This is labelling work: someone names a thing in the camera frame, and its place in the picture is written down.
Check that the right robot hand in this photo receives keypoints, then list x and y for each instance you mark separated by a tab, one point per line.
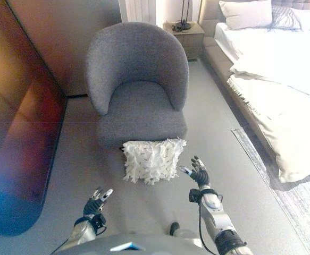
201	175

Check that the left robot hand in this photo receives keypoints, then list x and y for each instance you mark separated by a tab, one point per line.
93	205

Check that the white fringed cushion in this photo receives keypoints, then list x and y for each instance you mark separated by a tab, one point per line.
152	162

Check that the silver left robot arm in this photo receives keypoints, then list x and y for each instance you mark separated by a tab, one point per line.
81	231

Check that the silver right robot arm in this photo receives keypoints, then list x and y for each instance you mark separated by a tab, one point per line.
218	217

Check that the grey robot torso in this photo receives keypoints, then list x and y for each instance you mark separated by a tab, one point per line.
104	245

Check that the black robot foot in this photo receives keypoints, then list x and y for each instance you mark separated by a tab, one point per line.
174	228

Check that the grey patterned rug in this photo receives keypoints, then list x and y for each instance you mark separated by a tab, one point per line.
298	207

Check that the grey upholstered armchair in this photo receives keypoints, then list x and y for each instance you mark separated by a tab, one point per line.
136	66

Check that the glossy brown wardrobe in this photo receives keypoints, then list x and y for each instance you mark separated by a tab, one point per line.
13	106

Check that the white duvet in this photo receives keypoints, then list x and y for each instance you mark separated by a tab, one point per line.
282	66

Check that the beige wooden nightstand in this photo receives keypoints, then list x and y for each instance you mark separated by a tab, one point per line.
189	37

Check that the black table lamp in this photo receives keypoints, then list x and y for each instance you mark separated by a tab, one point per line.
182	25

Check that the white curtain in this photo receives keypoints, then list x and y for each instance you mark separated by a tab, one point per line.
141	10

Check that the grey patterned pillow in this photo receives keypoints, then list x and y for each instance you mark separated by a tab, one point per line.
285	18

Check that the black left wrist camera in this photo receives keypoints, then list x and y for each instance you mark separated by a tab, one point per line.
99	220

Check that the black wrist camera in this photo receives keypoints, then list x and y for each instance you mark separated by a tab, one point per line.
99	220
194	195

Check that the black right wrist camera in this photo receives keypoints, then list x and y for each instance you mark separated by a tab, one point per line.
194	195

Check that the beige upholstered bed frame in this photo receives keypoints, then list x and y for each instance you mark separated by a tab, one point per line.
218	61

